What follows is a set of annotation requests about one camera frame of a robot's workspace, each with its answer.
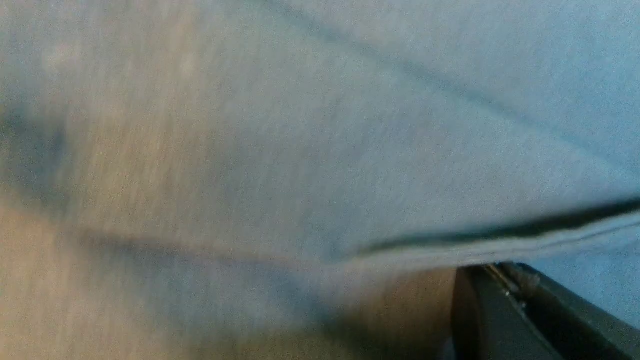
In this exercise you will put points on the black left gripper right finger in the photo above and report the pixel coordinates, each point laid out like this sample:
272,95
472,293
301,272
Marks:
574,328

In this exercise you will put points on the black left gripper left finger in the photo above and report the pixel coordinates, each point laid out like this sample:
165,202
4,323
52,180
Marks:
486,323

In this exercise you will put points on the dark gray long-sleeve shirt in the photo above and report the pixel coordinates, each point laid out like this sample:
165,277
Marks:
269,179

